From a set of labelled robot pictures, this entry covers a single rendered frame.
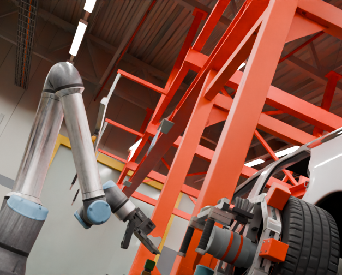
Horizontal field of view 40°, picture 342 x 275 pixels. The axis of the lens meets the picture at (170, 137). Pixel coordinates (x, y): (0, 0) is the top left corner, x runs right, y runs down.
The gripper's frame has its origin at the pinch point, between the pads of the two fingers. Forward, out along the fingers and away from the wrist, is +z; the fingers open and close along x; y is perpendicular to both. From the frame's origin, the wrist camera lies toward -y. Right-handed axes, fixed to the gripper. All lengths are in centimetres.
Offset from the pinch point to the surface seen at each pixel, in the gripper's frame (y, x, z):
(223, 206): 31.4, -15.5, 3.3
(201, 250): 12.3, -13.3, 10.1
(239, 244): 30.3, -2.4, 22.7
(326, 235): 53, -27, 40
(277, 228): 40, -23, 24
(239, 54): 191, 138, -47
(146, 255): 40, 242, 35
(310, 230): 49, -27, 33
